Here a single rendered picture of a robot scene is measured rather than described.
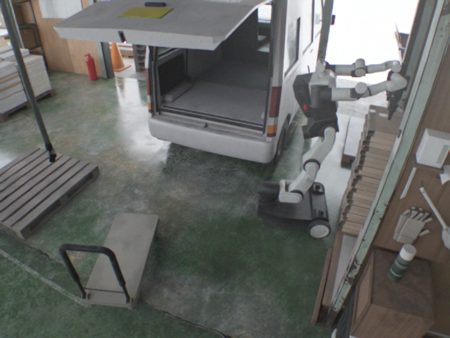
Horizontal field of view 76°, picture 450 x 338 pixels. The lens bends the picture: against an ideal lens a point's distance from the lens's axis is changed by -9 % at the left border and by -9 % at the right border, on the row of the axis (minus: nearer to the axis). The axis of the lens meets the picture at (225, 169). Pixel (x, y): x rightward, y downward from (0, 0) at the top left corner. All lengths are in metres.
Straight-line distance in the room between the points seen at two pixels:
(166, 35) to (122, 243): 1.62
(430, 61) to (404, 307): 1.04
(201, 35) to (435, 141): 1.21
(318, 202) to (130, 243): 1.67
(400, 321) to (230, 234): 1.67
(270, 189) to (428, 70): 1.88
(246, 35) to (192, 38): 3.11
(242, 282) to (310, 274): 0.55
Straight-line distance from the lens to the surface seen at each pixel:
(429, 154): 1.36
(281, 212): 2.84
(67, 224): 3.28
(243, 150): 3.15
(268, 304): 2.47
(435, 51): 1.26
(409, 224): 1.63
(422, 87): 1.29
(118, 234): 2.72
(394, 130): 2.42
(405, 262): 1.59
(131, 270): 2.46
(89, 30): 2.21
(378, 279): 1.67
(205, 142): 3.27
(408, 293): 1.69
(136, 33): 1.97
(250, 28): 4.81
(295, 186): 2.81
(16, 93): 5.94
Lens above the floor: 2.13
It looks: 36 degrees down
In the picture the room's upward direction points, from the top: straight up
